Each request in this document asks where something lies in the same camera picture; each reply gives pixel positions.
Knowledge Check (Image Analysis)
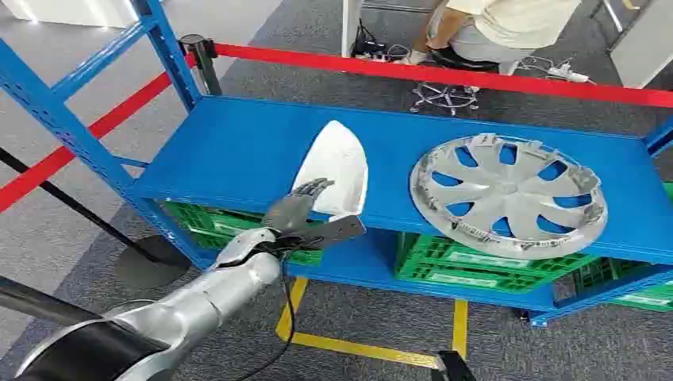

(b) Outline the black stanchion with round base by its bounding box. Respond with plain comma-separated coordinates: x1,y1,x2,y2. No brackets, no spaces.
0,147,191,291

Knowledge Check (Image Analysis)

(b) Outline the blue metal shelf rack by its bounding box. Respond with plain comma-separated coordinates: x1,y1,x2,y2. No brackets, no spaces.
0,0,673,328

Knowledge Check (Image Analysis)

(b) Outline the white plastic car cover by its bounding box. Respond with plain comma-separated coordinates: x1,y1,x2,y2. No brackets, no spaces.
290,119,369,223

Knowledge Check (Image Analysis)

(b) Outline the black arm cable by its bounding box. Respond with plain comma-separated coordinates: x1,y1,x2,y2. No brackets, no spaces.
231,244,298,381

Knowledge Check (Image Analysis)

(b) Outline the black cable bundle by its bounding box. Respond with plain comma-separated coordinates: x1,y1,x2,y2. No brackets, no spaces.
351,20,390,58

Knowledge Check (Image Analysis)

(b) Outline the white panel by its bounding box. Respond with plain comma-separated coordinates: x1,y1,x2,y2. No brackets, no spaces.
610,0,673,90

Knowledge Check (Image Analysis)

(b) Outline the person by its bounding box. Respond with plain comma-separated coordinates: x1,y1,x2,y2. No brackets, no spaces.
407,0,582,67

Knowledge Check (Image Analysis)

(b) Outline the silver wheel hubcap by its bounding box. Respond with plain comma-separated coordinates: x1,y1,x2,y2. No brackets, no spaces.
409,133,610,261

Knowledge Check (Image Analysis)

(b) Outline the black stool with chrome base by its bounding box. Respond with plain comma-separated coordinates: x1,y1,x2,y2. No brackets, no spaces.
410,46,501,117

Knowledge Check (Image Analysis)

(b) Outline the green plastic crate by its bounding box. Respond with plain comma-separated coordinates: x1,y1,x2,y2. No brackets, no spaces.
574,257,673,314
163,201,323,267
395,233,601,294

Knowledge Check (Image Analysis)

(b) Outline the red barrier belt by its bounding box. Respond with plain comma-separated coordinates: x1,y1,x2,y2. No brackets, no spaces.
0,54,197,214
213,43,673,110

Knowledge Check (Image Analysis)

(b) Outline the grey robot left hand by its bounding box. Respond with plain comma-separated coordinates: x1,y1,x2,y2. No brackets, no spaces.
261,177,336,236

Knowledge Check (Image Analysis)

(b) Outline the yellow floor tape strip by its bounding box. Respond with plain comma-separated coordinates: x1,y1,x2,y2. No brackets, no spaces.
289,332,438,370
275,277,310,342
451,299,470,360

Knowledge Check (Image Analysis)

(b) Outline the white power strip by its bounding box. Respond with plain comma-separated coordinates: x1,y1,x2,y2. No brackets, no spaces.
546,62,590,84

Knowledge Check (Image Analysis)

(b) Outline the white table leg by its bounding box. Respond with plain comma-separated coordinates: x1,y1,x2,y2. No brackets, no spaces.
341,0,363,59

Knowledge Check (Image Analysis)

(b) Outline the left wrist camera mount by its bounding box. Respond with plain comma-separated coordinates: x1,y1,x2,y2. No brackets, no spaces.
291,214,367,252

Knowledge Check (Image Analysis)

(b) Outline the black stanchion post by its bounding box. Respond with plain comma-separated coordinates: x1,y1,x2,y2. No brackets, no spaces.
179,33,223,97

